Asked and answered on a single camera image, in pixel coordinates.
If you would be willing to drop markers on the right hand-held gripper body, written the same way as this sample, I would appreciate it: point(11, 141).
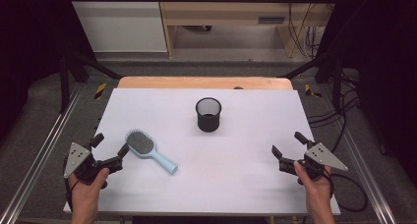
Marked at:
point(323, 156)

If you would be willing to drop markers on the black curtain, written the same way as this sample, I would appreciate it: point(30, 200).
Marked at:
point(383, 70)
point(29, 53)

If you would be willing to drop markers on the light blue hairbrush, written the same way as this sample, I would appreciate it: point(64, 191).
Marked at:
point(147, 150)

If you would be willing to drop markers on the wooden table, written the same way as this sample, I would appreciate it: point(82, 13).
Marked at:
point(196, 83)

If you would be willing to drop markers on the black metal stand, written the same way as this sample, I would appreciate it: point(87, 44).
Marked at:
point(67, 80)
point(332, 73)

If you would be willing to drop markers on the aluminium rail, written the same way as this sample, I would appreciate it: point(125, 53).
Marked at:
point(360, 158)
point(39, 155)

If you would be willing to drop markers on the white cabinet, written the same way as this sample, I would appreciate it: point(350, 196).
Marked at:
point(121, 24)

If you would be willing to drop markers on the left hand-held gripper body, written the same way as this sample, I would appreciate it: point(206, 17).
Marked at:
point(77, 158)

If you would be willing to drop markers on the white table board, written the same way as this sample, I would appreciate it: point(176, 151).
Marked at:
point(209, 171)

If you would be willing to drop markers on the yellow black tape marker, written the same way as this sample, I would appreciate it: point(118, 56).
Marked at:
point(100, 90)
point(310, 91)

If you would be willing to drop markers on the person's right hand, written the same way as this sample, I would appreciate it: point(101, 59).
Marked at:
point(316, 191)

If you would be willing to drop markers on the black mesh cup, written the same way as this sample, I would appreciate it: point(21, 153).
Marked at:
point(208, 114)

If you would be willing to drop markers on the person's left hand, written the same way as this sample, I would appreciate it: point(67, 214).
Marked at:
point(86, 194)

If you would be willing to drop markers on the light wooden desk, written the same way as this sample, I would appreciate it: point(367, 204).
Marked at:
point(229, 14)

